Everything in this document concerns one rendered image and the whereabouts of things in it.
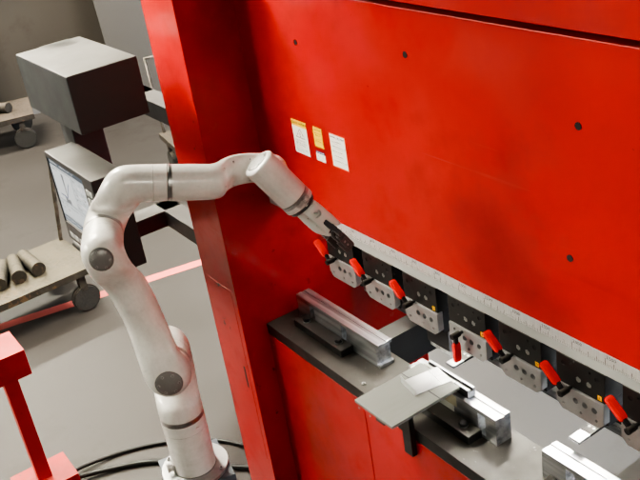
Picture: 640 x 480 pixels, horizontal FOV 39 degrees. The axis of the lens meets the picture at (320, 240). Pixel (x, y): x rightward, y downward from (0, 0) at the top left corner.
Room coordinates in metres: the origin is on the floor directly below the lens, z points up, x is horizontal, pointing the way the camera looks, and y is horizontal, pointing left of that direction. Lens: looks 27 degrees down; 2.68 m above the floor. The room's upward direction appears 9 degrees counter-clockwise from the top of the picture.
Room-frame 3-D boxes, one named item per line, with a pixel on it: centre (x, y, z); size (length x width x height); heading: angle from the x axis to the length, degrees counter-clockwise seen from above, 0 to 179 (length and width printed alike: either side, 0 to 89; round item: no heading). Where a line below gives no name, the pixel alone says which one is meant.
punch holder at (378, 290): (2.49, -0.20, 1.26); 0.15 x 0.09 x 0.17; 31
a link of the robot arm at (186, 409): (2.08, 0.45, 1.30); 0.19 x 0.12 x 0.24; 6
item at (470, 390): (2.28, -0.32, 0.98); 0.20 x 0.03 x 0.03; 31
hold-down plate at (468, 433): (2.23, -0.28, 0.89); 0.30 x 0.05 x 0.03; 31
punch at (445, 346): (2.30, -0.31, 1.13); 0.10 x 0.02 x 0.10; 31
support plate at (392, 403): (2.22, -0.18, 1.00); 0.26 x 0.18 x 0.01; 121
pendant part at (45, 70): (3.13, 0.74, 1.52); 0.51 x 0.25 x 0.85; 31
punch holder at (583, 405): (1.80, -0.60, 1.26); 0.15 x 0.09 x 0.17; 31
